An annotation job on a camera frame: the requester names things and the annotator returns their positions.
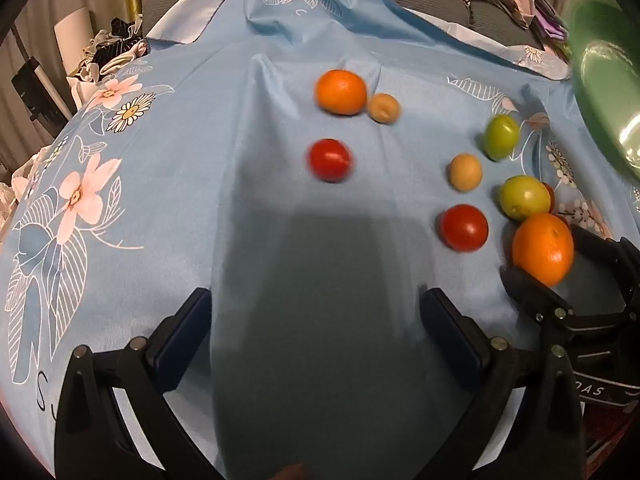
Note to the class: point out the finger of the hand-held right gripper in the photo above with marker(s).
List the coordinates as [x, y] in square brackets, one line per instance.
[595, 247]
[525, 290]

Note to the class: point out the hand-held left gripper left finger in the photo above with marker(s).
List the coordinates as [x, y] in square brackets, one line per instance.
[182, 340]

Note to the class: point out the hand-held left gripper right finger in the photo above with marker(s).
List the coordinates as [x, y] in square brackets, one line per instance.
[447, 335]

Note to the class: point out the orange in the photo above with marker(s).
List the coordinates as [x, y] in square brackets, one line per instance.
[542, 247]
[340, 91]

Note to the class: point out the red tomato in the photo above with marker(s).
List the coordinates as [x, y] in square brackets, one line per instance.
[330, 160]
[464, 227]
[552, 197]

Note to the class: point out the green plum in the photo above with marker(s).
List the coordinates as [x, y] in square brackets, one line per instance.
[500, 136]
[524, 197]

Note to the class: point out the green bowl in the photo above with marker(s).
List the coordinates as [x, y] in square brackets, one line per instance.
[600, 60]

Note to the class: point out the blue floral cloth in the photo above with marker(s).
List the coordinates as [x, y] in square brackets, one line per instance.
[200, 210]

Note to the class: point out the tan apricot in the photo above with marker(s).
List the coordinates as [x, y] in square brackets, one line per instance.
[466, 172]
[384, 108]

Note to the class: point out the purple cloth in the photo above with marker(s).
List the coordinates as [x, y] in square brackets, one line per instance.
[550, 25]

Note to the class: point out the black device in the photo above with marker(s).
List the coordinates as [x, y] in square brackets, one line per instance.
[30, 90]

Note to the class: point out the pile of patterned clothes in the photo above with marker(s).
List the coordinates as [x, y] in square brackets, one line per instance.
[115, 50]

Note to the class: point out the white cylinder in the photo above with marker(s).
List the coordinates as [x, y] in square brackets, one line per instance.
[72, 30]

